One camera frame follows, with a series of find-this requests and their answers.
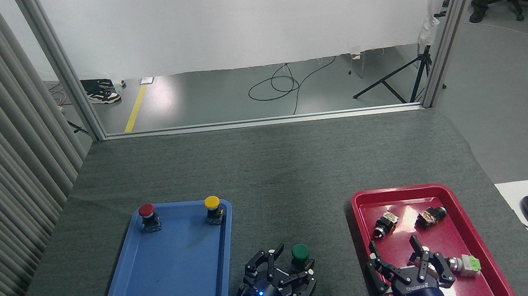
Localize green push button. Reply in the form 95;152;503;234
288;242;317;274

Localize black tripod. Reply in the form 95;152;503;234
348;44;448;110

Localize yellow push button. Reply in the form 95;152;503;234
203;195;226;226

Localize standing person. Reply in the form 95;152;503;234
80;75;129;108

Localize yellow floor tape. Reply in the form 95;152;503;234
120;84;152;133

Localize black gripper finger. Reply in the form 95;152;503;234
409;230;457;292
242;243;289;289
364;237;413;296
275;259;319;296

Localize red plastic tray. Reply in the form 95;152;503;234
350;176;517;296

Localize green-tipped silver switch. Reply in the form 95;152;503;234
422;242;483;282

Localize silver frame post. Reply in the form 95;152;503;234
411;0;505;109
16;0;107;148

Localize white backdrop curtain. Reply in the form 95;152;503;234
0;0;465;94

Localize black knob selector switch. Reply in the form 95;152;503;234
371;211;400;240

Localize blue plastic tray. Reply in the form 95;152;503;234
87;196;242;296

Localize black brass-backed switch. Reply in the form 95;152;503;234
414;205;449;230

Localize black floor cable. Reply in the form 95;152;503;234
245;56;342;119

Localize silver frame rail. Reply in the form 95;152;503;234
104;101;426;143

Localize red push button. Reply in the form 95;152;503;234
138;202;162;234

